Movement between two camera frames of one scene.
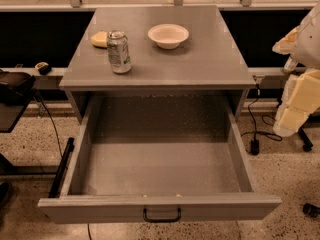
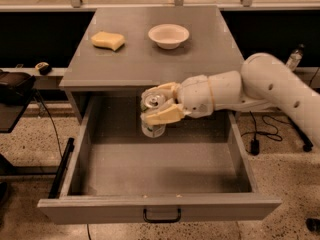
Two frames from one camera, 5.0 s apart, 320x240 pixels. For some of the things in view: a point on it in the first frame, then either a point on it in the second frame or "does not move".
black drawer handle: [161, 220] does not move
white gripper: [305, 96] -> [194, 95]
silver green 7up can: [118, 51] -> [152, 99]
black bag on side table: [15, 87] does not move
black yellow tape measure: [43, 68] does not move
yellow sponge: [99, 39] does not move
